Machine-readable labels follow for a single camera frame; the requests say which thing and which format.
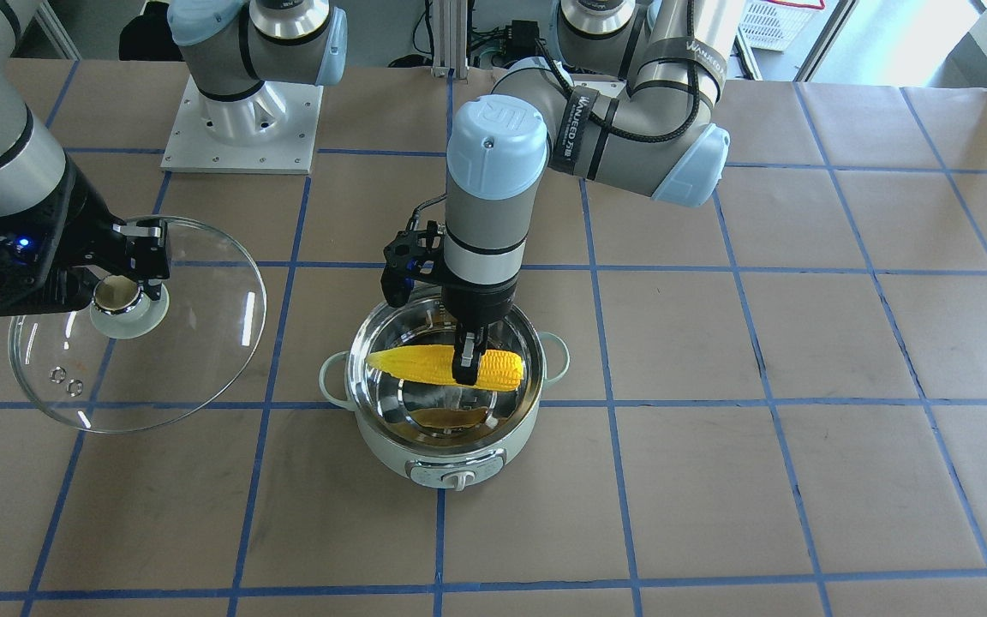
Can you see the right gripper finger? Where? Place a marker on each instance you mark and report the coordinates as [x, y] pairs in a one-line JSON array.
[[113, 292], [146, 248]]

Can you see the yellow corn cob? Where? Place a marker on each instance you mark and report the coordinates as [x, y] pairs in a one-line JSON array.
[[498, 371]]

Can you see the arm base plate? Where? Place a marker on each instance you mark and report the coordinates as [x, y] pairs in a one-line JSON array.
[[273, 132]]

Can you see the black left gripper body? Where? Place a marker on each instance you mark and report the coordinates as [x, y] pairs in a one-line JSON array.
[[478, 302]]

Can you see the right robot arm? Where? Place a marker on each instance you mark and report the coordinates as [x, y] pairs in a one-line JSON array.
[[256, 71]]

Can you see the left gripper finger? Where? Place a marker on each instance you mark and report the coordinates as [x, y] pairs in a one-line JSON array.
[[469, 345]]

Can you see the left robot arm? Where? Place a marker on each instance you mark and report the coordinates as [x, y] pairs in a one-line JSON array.
[[621, 93]]

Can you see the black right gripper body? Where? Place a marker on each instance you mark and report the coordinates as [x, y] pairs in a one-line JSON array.
[[89, 230]]

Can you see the pale green electric pot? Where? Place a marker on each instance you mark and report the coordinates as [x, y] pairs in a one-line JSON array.
[[448, 436]]

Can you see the white plastic basket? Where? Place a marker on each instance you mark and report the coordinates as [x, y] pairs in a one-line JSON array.
[[774, 25]]

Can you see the glass pot lid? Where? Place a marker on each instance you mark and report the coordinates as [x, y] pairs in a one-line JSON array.
[[114, 372]]

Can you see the black power adapter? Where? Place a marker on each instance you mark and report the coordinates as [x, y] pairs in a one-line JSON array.
[[521, 39]]

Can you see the aluminium frame post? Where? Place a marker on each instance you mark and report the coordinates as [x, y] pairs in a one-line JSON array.
[[450, 34]]

